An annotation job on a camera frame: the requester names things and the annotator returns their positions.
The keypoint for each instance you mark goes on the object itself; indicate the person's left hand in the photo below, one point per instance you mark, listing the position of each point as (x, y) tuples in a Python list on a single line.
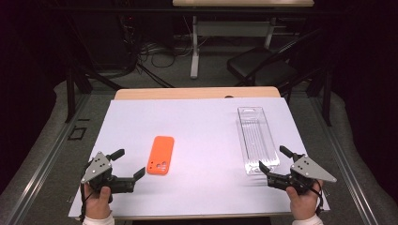
[(98, 204)]

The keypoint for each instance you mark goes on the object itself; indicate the black folding chair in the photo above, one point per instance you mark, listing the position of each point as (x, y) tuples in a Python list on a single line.
[(259, 62)]

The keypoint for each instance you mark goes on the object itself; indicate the metal floor rail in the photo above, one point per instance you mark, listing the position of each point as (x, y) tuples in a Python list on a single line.
[(344, 162), (47, 162)]

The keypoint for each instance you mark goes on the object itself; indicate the white-legged desk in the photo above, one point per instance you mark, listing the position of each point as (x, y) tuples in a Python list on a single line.
[(194, 47)]

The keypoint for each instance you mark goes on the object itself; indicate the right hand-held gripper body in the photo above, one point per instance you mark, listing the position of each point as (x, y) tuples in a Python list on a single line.
[(308, 170)]

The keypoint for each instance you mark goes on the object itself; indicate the person's right hand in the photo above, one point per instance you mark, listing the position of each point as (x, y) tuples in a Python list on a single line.
[(303, 204)]

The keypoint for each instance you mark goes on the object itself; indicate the black metal stand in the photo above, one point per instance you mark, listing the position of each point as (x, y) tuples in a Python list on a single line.
[(70, 93)]

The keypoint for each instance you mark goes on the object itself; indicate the orange phone case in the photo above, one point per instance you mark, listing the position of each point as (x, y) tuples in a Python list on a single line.
[(161, 150)]

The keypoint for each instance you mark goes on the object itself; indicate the clear plastic packaging tray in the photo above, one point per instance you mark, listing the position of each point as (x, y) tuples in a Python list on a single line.
[(256, 137)]

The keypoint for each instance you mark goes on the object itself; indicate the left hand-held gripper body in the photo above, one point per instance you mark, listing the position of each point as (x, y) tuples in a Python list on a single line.
[(97, 167)]

